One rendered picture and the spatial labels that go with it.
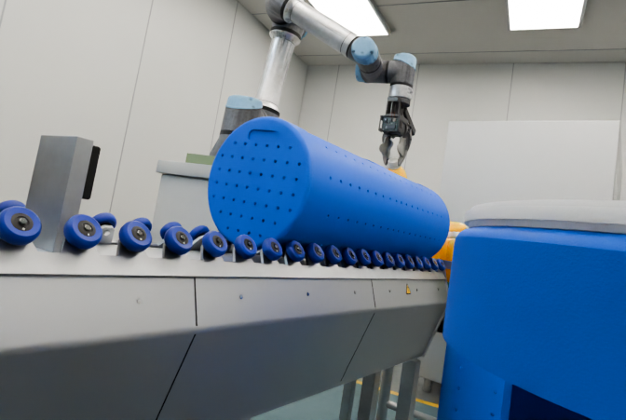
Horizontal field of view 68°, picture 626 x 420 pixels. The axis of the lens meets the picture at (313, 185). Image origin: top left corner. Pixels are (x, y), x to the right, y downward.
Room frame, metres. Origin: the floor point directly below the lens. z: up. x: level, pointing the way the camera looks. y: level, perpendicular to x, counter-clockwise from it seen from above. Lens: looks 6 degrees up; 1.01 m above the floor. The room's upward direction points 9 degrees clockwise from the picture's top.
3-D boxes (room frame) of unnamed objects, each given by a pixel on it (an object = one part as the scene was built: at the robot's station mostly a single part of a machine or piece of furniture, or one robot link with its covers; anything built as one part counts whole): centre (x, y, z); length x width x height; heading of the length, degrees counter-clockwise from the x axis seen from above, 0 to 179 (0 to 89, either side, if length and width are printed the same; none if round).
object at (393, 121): (1.48, -0.23, 1.41); 0.09 x 0.08 x 0.12; 145
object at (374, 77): (1.50, -0.13, 1.57); 0.11 x 0.11 x 0.08; 71
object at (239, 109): (1.51, 0.27, 1.35); 0.13 x 0.12 x 0.14; 161
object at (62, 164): (0.65, 0.35, 1.00); 0.10 x 0.04 x 0.15; 55
